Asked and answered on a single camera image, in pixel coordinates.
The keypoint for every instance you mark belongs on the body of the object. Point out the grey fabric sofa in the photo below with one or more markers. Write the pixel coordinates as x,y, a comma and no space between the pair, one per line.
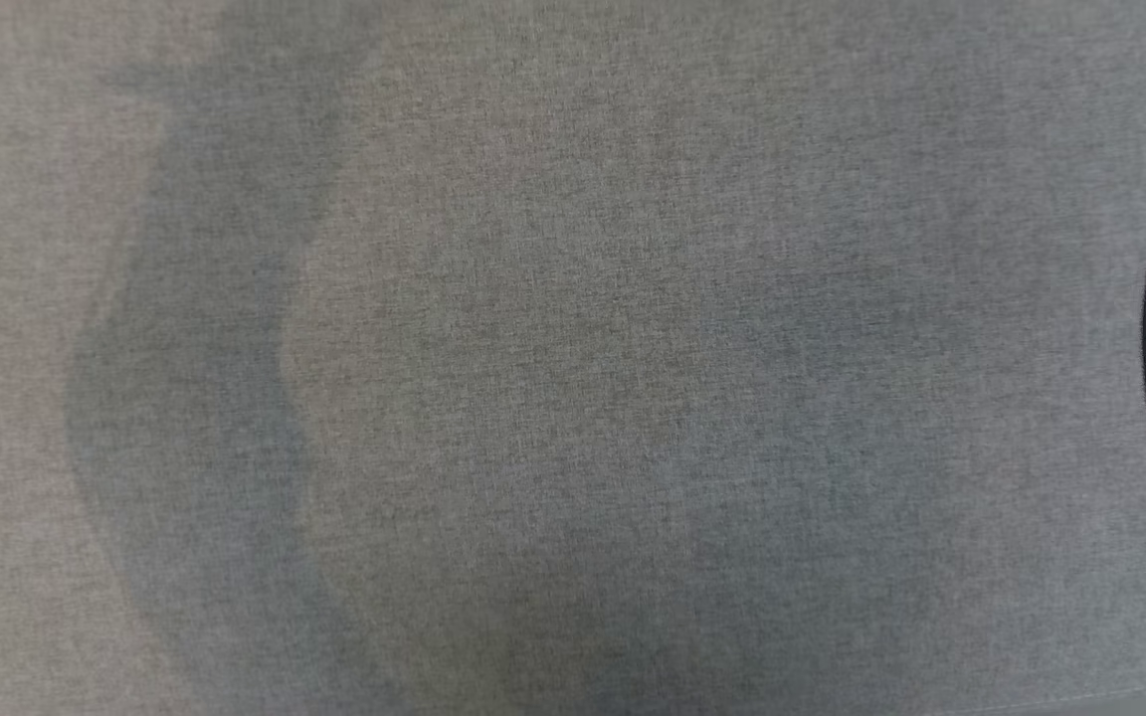
553,378

